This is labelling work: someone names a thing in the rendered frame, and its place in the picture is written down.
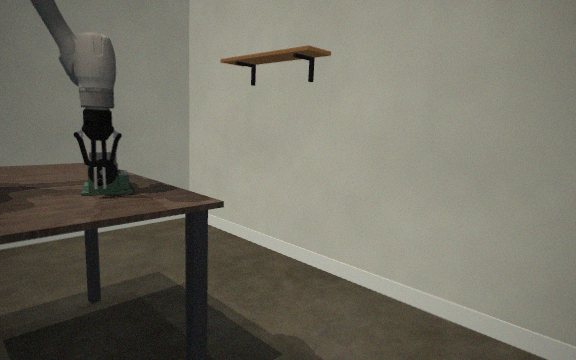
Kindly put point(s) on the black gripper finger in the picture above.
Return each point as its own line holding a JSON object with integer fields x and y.
{"x": 117, "y": 137}
{"x": 78, "y": 135}

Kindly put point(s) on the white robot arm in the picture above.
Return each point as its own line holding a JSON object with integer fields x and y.
{"x": 94, "y": 58}

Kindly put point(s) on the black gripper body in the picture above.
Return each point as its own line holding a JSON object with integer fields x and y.
{"x": 97, "y": 120}

